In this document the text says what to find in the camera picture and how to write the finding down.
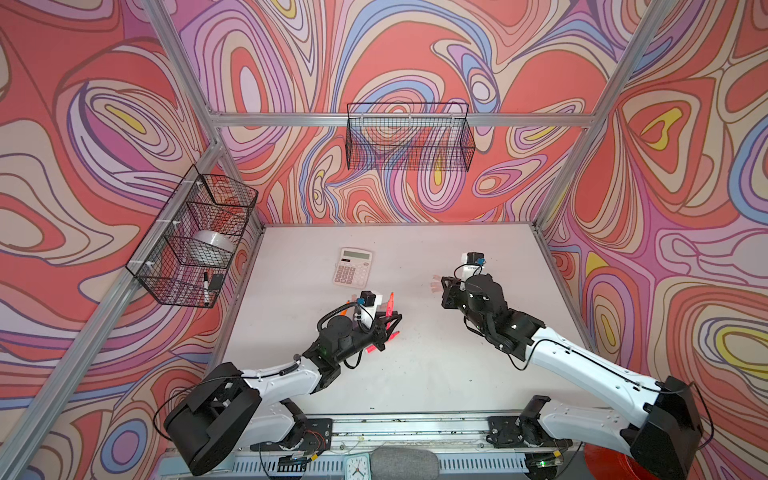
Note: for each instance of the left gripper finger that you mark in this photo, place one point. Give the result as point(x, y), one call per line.
point(393, 320)
point(392, 335)

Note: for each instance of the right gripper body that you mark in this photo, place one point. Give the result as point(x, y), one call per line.
point(475, 318)

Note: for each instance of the black wire basket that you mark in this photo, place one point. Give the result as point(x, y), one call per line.
point(169, 264)
point(409, 136)

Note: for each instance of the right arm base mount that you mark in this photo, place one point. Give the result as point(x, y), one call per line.
point(509, 432)

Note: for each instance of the pink marker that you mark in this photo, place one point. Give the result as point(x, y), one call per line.
point(375, 347)
point(390, 305)

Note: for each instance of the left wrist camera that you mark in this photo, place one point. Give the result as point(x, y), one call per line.
point(368, 303)

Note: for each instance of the pink calculator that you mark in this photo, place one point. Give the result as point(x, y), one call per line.
point(353, 268)

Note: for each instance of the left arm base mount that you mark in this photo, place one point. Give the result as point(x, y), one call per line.
point(311, 436)

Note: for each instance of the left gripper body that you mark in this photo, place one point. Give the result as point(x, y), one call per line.
point(357, 340)

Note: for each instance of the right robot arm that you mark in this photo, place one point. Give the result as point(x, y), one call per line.
point(656, 423)

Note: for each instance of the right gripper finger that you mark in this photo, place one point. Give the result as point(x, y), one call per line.
point(448, 302)
point(445, 282)

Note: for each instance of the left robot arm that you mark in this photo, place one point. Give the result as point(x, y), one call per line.
point(232, 407)

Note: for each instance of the silver tape roll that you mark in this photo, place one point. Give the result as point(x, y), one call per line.
point(215, 239)

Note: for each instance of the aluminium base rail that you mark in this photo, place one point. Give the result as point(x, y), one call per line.
point(457, 438)

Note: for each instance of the black wire basket back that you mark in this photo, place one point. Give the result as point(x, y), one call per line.
point(409, 136)

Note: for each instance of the black wire basket left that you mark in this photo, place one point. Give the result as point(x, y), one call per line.
point(169, 264)

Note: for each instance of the small white clock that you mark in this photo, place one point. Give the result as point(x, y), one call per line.
point(357, 467)

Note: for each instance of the red bucket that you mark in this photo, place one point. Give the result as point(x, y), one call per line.
point(606, 464)

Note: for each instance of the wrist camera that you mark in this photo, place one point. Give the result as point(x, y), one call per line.
point(368, 303)
point(472, 264)

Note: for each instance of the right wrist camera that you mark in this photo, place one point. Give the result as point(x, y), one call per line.
point(472, 264)

